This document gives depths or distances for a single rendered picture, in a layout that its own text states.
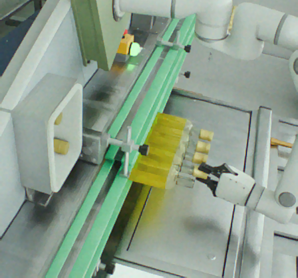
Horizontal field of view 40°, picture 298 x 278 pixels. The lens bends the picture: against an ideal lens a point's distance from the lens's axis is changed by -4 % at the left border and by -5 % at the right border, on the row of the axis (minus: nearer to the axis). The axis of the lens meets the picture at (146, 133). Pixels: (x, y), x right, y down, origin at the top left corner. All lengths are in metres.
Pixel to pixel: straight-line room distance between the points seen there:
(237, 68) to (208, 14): 6.56
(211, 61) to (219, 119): 5.93
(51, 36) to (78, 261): 0.52
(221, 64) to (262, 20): 6.60
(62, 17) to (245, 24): 0.46
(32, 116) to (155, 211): 0.58
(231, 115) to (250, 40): 0.73
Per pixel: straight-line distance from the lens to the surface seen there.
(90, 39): 1.14
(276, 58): 7.55
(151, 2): 1.15
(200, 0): 1.13
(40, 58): 0.97
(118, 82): 1.31
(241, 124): 1.77
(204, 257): 1.22
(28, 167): 0.97
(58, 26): 1.02
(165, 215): 1.30
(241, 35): 1.12
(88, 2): 1.04
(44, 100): 0.91
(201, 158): 1.29
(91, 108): 1.19
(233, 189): 1.22
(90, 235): 1.02
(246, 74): 7.72
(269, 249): 1.33
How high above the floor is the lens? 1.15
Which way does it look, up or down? 8 degrees down
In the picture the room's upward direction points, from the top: 104 degrees clockwise
